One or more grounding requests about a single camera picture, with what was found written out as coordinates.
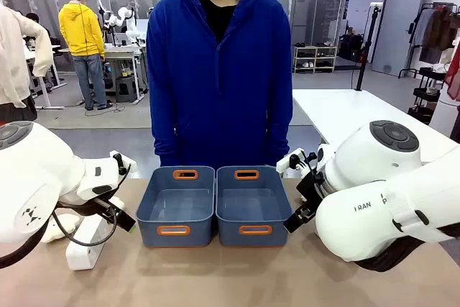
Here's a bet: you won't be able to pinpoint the person's right forearm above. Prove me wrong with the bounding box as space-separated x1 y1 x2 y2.
150 101 180 167

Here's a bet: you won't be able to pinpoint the person in cream sweater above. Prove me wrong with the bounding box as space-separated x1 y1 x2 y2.
0 3 53 124

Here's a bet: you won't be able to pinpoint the clothes rack with coats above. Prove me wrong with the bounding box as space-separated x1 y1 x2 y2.
397 1 460 80

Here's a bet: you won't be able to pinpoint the white plush sheep toy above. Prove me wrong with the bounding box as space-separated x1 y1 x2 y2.
40 212 82 244

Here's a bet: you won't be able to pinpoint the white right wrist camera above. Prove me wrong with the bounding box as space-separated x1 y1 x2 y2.
275 147 307 179

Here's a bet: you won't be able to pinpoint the person's left forearm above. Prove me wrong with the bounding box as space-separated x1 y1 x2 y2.
264 101 293 165

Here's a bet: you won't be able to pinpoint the person in blue hoodie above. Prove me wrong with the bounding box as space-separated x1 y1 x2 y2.
146 0 294 168

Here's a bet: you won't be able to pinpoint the black tripod stand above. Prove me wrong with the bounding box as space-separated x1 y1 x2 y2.
354 2 382 92

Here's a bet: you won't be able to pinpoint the blue basket orange handles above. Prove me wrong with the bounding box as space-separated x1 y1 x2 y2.
215 165 294 249
135 165 217 249

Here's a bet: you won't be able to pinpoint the shoe rack shelf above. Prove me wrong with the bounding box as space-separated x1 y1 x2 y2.
293 45 339 74

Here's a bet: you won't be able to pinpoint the black luggage bags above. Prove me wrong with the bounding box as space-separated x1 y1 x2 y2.
339 32 366 63

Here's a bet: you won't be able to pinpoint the grey door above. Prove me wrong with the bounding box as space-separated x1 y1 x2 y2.
371 0 427 78

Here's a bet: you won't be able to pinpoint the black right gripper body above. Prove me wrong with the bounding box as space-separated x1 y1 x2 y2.
295 171 326 211

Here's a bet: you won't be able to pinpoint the white table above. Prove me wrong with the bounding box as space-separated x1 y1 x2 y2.
292 88 460 164

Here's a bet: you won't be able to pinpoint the grey step stool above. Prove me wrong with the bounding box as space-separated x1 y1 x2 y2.
114 76 139 104

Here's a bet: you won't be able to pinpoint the person in yellow hoodie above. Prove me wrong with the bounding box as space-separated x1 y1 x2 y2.
57 0 114 111

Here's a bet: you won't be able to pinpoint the white digital clock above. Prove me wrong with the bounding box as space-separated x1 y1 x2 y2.
65 212 110 272

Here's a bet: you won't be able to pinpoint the black utility cart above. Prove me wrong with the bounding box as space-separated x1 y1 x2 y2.
407 66 449 125

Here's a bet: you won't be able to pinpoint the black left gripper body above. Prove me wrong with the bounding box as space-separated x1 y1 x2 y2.
91 197 126 222

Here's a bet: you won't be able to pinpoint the black right arm cable sleeve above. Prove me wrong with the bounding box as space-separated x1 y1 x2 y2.
354 223 460 272

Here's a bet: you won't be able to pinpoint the background work desk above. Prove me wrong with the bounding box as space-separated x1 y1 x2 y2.
58 42 149 106

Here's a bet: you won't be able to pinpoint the white round pillar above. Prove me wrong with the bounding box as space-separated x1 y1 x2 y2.
428 82 460 139

